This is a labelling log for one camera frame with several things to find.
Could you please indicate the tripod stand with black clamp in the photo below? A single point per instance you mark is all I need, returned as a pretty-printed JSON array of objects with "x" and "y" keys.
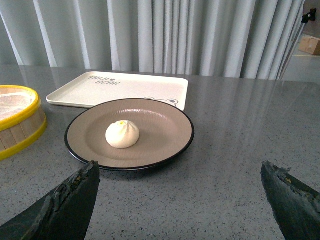
[{"x": 310, "y": 16}]

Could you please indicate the white steamer liner paper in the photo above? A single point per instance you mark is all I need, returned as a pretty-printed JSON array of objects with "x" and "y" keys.
[{"x": 13, "y": 103}]

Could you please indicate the wooden steamer with yellow rims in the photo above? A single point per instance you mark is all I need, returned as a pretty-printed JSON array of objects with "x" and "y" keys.
[{"x": 24, "y": 128}]

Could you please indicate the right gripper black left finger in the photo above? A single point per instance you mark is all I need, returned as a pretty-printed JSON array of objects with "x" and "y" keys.
[{"x": 63, "y": 214}]

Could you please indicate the cardboard box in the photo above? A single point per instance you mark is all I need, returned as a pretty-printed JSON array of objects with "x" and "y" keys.
[{"x": 310, "y": 45}]

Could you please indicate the cream rectangular tray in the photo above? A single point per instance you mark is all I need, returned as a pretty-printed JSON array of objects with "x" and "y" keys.
[{"x": 94, "y": 88}]

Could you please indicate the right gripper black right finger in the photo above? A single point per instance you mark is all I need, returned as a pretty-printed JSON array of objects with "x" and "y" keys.
[{"x": 295, "y": 205}]

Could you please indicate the brown plate with black rim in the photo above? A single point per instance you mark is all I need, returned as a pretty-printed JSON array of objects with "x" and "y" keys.
[{"x": 165, "y": 132}]

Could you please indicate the white steamed bun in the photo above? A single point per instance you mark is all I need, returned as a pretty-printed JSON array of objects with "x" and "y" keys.
[{"x": 122, "y": 134}]

